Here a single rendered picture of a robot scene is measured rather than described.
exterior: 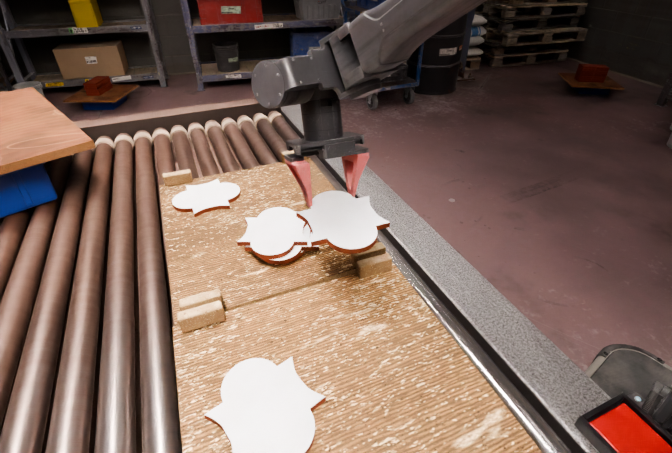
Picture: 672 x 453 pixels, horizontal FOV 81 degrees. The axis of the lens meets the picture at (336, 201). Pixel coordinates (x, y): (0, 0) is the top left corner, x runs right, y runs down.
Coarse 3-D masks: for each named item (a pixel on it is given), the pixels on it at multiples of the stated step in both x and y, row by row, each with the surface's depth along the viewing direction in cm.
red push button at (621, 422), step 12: (624, 408) 46; (600, 420) 45; (612, 420) 45; (624, 420) 45; (636, 420) 45; (600, 432) 44; (612, 432) 44; (624, 432) 44; (636, 432) 44; (648, 432) 44; (612, 444) 43; (624, 444) 43; (636, 444) 43; (648, 444) 43; (660, 444) 43
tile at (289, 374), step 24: (264, 360) 49; (288, 360) 49; (240, 384) 47; (264, 384) 47; (288, 384) 47; (216, 408) 44; (240, 408) 44; (264, 408) 44; (288, 408) 44; (312, 408) 45; (240, 432) 42; (264, 432) 42; (288, 432) 42; (312, 432) 42
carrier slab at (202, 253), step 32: (160, 192) 84; (256, 192) 84; (288, 192) 84; (320, 192) 84; (192, 224) 75; (224, 224) 75; (192, 256) 67; (224, 256) 67; (256, 256) 67; (320, 256) 67; (192, 288) 61; (224, 288) 61; (256, 288) 61; (288, 288) 61
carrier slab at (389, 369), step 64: (256, 320) 56; (320, 320) 56; (384, 320) 56; (192, 384) 48; (320, 384) 48; (384, 384) 48; (448, 384) 48; (192, 448) 42; (320, 448) 42; (384, 448) 42; (448, 448) 42; (512, 448) 42
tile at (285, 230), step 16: (272, 208) 74; (288, 208) 74; (256, 224) 70; (272, 224) 70; (288, 224) 70; (304, 224) 70; (240, 240) 66; (256, 240) 66; (272, 240) 66; (288, 240) 66; (304, 240) 66; (272, 256) 63
